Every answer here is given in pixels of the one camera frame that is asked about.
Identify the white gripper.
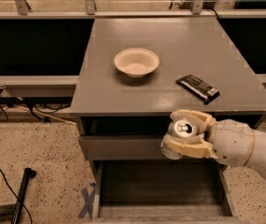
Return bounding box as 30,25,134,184
162,109,255,167

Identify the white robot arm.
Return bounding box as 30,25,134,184
161,109,266,180

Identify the grey open middle drawer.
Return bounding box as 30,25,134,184
91,159,244,224

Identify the grey top drawer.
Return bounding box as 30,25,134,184
78,116,264,161

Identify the grey drawer cabinet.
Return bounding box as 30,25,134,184
69,17,266,224

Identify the black snack bar wrapper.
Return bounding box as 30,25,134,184
175,75,220,105

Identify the white paper bowl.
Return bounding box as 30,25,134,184
114,48,160,77

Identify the blue tape cross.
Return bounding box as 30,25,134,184
78,183,96,218

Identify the black floor bar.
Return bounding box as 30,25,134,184
11,168,36,224

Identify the black cable bundle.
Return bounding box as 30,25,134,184
0,89,73,123

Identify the grey metal rail beam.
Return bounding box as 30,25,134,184
0,76,78,98

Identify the black floor cable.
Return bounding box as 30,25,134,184
0,154,34,224

